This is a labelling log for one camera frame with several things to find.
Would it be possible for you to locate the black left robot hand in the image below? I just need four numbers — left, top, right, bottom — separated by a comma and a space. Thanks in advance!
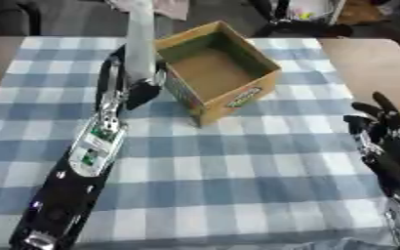
94, 44, 170, 113

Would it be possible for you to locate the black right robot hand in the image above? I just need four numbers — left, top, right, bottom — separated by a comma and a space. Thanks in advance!
341, 91, 400, 197

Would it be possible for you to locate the tall grey plastic bottle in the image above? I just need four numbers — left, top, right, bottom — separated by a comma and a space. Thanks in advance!
123, 0, 159, 84

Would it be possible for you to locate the tan cardboard box green inside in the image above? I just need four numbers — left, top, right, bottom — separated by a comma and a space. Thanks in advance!
153, 21, 284, 128

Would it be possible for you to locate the pale pink fabric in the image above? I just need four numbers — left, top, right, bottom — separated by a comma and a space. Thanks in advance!
102, 0, 193, 21

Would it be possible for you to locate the brown bag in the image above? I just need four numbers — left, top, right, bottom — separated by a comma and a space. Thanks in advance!
337, 0, 391, 26

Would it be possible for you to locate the dark chair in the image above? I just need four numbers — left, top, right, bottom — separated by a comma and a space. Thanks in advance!
0, 0, 43, 37

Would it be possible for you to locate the black chair base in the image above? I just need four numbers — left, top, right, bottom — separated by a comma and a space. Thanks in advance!
248, 0, 356, 39

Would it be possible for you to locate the white bag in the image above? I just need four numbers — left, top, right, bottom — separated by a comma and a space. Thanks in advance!
287, 0, 347, 25

